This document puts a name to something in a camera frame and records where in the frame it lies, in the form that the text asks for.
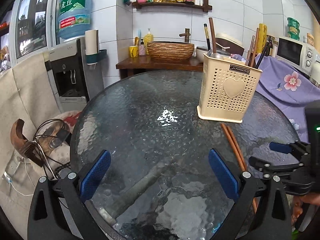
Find blue water jug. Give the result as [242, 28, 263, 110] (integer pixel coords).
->
[57, 0, 92, 40]

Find beige cloth cover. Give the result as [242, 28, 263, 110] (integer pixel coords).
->
[0, 52, 83, 239]

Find cream plastic utensil holder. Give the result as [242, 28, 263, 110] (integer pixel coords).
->
[197, 54, 263, 124]

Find black chopstick silver band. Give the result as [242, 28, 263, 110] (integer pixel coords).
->
[255, 35, 272, 69]

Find white microwave oven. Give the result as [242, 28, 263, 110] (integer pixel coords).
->
[276, 37, 319, 77]

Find wooden hook stand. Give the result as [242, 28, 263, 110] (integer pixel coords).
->
[10, 119, 43, 167]

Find wooden handled spatula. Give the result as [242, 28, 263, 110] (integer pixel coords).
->
[245, 35, 255, 66]

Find metal spoon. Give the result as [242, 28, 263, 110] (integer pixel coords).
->
[208, 53, 224, 60]

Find brown wooden chopstick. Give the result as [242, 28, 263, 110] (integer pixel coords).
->
[209, 17, 217, 54]
[249, 28, 260, 67]
[220, 122, 258, 214]
[227, 126, 248, 171]

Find yellow roll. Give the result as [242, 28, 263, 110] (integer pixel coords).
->
[257, 23, 267, 54]

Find black chopstick gold band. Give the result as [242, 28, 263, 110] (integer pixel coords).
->
[204, 23, 211, 51]

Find green stacked containers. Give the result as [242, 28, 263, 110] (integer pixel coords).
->
[287, 17, 300, 41]

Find woven pattern basin sink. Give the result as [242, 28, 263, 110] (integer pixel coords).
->
[147, 41, 194, 61]

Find person's right hand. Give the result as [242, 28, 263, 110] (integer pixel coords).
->
[290, 192, 320, 227]

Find purple floral cloth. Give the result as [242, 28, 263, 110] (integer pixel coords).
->
[231, 53, 320, 143]

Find brown white trash bin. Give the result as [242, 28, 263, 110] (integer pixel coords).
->
[215, 33, 245, 56]

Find pink bowl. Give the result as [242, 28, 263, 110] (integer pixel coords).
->
[137, 0, 147, 4]

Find dark wooden sink counter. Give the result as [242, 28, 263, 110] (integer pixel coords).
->
[116, 56, 203, 79]

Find water dispenser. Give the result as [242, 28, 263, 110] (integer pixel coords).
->
[45, 37, 106, 112]

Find yellow mug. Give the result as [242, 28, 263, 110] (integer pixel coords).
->
[129, 46, 139, 57]

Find bronze faucet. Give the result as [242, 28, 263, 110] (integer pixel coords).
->
[179, 28, 190, 43]

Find glass display cabinet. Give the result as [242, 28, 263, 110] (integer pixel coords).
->
[1, 0, 57, 72]

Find yellow soap bottle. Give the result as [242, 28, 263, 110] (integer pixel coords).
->
[144, 28, 154, 48]

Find white electric pot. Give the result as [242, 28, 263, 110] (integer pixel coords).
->
[196, 46, 208, 62]

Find round glass table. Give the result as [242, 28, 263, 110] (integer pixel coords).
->
[69, 69, 301, 240]

